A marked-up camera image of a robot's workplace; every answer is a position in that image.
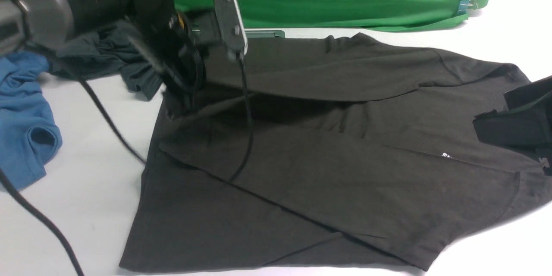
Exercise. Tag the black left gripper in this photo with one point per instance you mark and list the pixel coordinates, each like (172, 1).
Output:
(175, 43)

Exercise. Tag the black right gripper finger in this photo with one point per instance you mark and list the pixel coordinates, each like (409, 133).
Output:
(526, 121)
(544, 156)

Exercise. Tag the gray long-sleeved shirt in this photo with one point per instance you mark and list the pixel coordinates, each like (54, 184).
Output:
(364, 153)

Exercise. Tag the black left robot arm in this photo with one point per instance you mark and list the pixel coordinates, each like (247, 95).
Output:
(48, 25)

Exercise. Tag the dark teal crumpled shirt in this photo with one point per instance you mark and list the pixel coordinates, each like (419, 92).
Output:
(106, 52)

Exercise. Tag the blue crumpled shirt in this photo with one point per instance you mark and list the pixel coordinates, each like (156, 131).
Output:
(29, 137)

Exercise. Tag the blue binder clip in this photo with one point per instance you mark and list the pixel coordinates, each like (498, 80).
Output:
(465, 6)

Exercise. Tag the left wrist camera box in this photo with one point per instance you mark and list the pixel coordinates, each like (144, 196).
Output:
(232, 31)

